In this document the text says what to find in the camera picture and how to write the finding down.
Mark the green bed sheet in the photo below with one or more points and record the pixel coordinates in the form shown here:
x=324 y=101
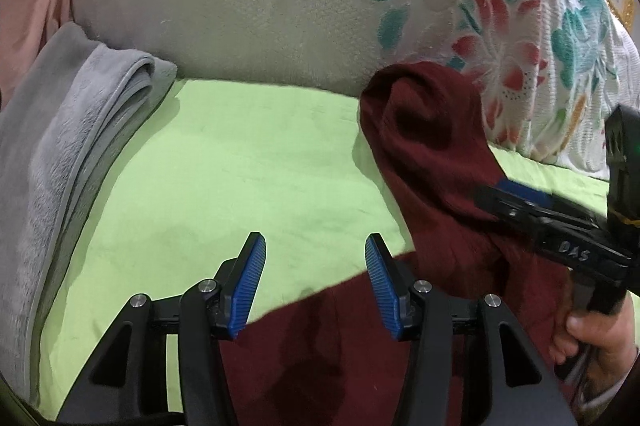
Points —
x=225 y=166

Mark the person's right hand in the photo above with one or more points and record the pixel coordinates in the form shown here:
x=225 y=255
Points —
x=600 y=336

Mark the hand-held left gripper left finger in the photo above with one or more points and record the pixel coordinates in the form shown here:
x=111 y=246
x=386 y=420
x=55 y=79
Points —
x=247 y=286

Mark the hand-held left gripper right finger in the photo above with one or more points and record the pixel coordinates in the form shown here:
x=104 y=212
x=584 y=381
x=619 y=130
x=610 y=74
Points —
x=382 y=286

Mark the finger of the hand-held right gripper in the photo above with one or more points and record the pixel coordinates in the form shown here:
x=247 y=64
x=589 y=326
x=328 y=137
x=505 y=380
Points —
x=525 y=192
x=500 y=205

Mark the maroon knit garment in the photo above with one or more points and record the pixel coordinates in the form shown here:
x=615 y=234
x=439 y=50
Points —
x=430 y=146

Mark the white floral blanket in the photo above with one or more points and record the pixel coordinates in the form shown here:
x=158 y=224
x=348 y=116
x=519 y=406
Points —
x=250 y=6

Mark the grey towel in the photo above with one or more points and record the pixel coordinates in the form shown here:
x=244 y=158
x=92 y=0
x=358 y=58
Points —
x=65 y=146

